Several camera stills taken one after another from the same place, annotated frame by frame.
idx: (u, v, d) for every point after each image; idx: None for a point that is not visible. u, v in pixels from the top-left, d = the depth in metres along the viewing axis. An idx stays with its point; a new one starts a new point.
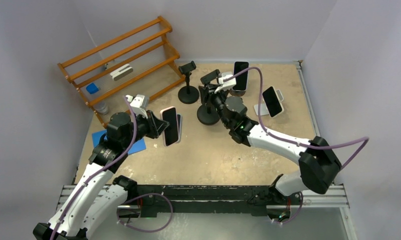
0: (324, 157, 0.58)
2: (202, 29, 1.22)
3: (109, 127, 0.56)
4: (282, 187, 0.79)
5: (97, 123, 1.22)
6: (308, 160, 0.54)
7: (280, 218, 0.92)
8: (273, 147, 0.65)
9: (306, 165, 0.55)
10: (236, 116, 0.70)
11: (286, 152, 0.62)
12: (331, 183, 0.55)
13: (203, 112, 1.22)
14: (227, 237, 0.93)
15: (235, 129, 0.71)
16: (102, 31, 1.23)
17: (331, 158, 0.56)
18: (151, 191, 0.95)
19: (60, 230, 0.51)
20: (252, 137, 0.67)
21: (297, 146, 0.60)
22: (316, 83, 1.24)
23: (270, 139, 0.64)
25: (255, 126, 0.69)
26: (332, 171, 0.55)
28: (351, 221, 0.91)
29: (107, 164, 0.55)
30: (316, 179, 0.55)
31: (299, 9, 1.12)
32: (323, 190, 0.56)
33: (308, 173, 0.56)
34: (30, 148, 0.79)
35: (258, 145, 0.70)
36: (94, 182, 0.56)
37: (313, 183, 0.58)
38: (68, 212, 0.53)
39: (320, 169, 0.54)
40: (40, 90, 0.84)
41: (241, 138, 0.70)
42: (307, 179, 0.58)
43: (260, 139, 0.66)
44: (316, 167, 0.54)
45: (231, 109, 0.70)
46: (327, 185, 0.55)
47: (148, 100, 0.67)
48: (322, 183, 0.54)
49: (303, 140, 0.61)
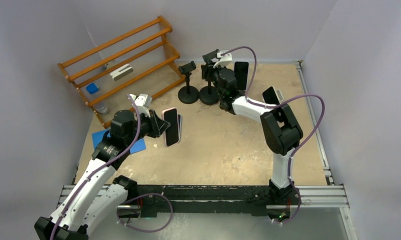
0: (286, 121, 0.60)
2: (201, 29, 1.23)
3: (113, 123, 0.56)
4: (274, 176, 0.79)
5: (97, 123, 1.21)
6: (268, 116, 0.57)
7: (280, 218, 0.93)
8: (250, 113, 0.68)
9: (265, 122, 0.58)
10: (227, 86, 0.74)
11: (258, 116, 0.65)
12: (289, 144, 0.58)
13: (204, 94, 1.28)
14: (227, 237, 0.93)
15: (224, 97, 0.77)
16: (102, 31, 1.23)
17: (292, 122, 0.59)
18: (151, 191, 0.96)
19: (63, 224, 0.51)
20: (235, 104, 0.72)
21: (264, 108, 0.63)
22: (316, 83, 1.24)
23: (247, 105, 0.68)
25: (241, 97, 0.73)
26: (291, 134, 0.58)
28: (351, 221, 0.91)
29: (110, 160, 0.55)
30: (272, 135, 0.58)
31: (300, 9, 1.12)
32: (281, 150, 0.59)
33: (267, 131, 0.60)
34: (29, 149, 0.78)
35: (242, 114, 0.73)
36: (97, 177, 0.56)
37: (271, 143, 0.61)
38: (70, 207, 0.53)
39: (277, 127, 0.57)
40: (40, 90, 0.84)
41: (228, 108, 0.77)
42: (267, 138, 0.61)
43: (240, 105, 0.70)
44: (273, 125, 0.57)
45: (222, 78, 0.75)
46: (282, 143, 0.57)
47: (152, 99, 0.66)
48: (276, 140, 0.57)
49: (273, 105, 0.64)
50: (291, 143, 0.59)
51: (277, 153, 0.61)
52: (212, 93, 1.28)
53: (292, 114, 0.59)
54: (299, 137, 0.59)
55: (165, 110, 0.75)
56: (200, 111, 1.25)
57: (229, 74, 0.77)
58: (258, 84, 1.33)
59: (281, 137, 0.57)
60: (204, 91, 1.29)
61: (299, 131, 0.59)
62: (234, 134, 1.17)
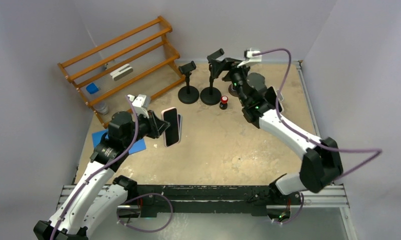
0: (327, 158, 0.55)
2: (202, 29, 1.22)
3: (111, 126, 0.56)
4: (282, 184, 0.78)
5: (97, 123, 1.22)
6: (312, 156, 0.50)
7: (280, 218, 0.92)
8: (283, 137, 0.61)
9: (309, 162, 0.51)
10: (254, 94, 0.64)
11: (294, 145, 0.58)
12: (327, 184, 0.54)
13: (205, 96, 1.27)
14: (227, 237, 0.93)
15: (248, 107, 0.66)
16: (102, 31, 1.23)
17: (335, 161, 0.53)
18: (151, 191, 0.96)
19: (61, 227, 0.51)
20: (263, 119, 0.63)
21: (306, 141, 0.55)
22: (316, 83, 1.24)
23: (281, 127, 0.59)
25: (270, 110, 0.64)
26: (331, 174, 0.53)
28: (351, 221, 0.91)
29: (108, 163, 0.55)
30: (313, 176, 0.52)
31: (300, 9, 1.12)
32: (316, 189, 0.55)
33: (305, 168, 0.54)
34: (30, 148, 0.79)
35: (267, 130, 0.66)
36: (95, 180, 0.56)
37: (307, 179, 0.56)
38: (69, 210, 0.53)
39: (321, 169, 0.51)
40: (40, 90, 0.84)
41: (251, 118, 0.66)
42: (303, 173, 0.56)
43: (272, 124, 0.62)
44: (318, 167, 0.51)
45: (251, 85, 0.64)
46: (321, 184, 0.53)
47: (150, 99, 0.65)
48: (317, 182, 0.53)
49: (315, 137, 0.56)
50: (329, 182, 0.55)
51: (312, 191, 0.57)
52: (213, 93, 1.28)
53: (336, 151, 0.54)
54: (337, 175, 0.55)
55: (164, 110, 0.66)
56: (201, 111, 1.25)
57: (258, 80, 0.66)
58: None
59: (322, 179, 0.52)
60: (205, 92, 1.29)
61: (339, 169, 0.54)
62: (234, 134, 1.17)
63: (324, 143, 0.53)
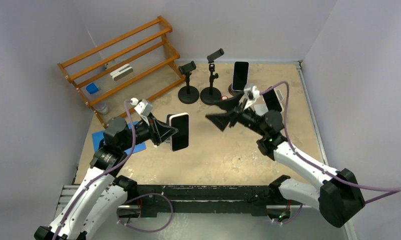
0: (346, 189, 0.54)
2: (202, 29, 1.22)
3: (106, 134, 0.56)
4: (285, 190, 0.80)
5: (97, 123, 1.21)
6: (330, 189, 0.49)
7: (280, 218, 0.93)
8: (297, 169, 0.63)
9: (328, 196, 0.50)
10: (270, 130, 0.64)
11: (310, 178, 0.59)
12: (348, 217, 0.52)
13: (205, 95, 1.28)
14: (227, 237, 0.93)
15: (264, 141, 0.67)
16: (102, 31, 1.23)
17: (355, 192, 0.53)
18: (151, 191, 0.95)
19: (62, 233, 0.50)
20: (278, 152, 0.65)
21: (323, 173, 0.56)
22: (316, 83, 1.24)
23: (296, 159, 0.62)
25: (284, 143, 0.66)
26: (352, 207, 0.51)
28: (351, 221, 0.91)
29: (108, 169, 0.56)
30: (334, 211, 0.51)
31: (300, 9, 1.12)
32: (338, 222, 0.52)
33: (325, 203, 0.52)
34: (30, 148, 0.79)
35: (282, 161, 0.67)
36: (95, 186, 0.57)
37: (327, 213, 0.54)
38: (69, 216, 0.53)
39: (341, 202, 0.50)
40: (40, 89, 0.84)
41: (266, 151, 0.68)
42: (323, 208, 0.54)
43: (286, 156, 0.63)
44: (338, 200, 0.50)
45: (268, 124, 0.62)
46: (343, 217, 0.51)
47: (151, 106, 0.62)
48: (339, 217, 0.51)
49: (331, 169, 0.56)
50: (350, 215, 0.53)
51: (333, 223, 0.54)
52: (213, 93, 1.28)
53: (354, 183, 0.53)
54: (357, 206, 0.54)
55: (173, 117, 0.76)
56: (200, 111, 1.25)
57: (275, 116, 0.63)
58: (258, 84, 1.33)
59: (343, 212, 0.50)
60: (204, 92, 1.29)
61: (359, 200, 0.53)
62: (234, 134, 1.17)
63: (341, 175, 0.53)
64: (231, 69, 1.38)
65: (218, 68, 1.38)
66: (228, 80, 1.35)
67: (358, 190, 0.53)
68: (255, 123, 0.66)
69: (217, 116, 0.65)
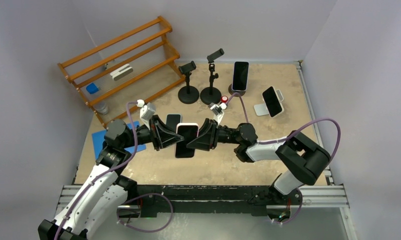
0: (305, 147, 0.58)
2: (202, 29, 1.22)
3: (106, 137, 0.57)
4: (279, 185, 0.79)
5: (97, 123, 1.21)
6: (284, 150, 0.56)
7: (280, 218, 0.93)
8: (266, 154, 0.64)
9: (284, 156, 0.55)
10: (247, 143, 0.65)
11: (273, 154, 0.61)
12: (318, 171, 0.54)
13: (205, 95, 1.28)
14: (227, 237, 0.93)
15: (241, 151, 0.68)
16: (102, 31, 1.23)
17: (311, 145, 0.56)
18: (151, 191, 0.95)
19: (66, 226, 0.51)
20: (250, 150, 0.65)
21: (277, 143, 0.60)
22: (316, 83, 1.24)
23: (260, 146, 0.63)
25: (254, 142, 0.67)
26: (315, 159, 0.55)
28: (351, 221, 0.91)
29: (113, 167, 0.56)
30: (297, 167, 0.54)
31: (300, 9, 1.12)
32: (313, 180, 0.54)
33: (289, 165, 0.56)
34: (30, 148, 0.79)
35: (259, 158, 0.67)
36: (100, 182, 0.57)
37: (300, 176, 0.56)
38: (74, 209, 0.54)
39: (298, 156, 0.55)
40: (40, 89, 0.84)
41: (245, 158, 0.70)
42: (293, 173, 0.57)
43: (253, 149, 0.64)
44: (293, 156, 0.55)
45: (245, 138, 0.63)
46: (311, 172, 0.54)
47: (152, 112, 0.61)
48: (305, 171, 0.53)
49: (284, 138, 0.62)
50: (320, 169, 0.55)
51: (310, 184, 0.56)
52: (213, 94, 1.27)
53: (307, 138, 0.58)
54: (325, 160, 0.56)
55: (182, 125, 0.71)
56: (200, 111, 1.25)
57: (249, 129, 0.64)
58: (258, 84, 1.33)
59: (307, 166, 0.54)
60: (205, 92, 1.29)
61: (321, 151, 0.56)
62: None
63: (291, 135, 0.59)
64: (231, 69, 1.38)
65: (218, 68, 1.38)
66: (228, 80, 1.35)
67: (315, 142, 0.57)
68: (232, 136, 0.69)
69: (198, 140, 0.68)
